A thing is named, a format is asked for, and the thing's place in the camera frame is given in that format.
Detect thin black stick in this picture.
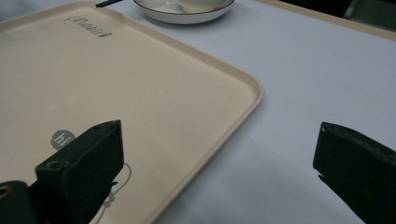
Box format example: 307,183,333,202
95,0,124,8

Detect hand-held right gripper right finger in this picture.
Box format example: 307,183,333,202
312,121,396,224

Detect white bowl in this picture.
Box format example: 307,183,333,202
133,0,236,25

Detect beige plastic tray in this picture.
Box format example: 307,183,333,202
0,1,264,224

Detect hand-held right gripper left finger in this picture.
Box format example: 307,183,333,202
28,119,125,224

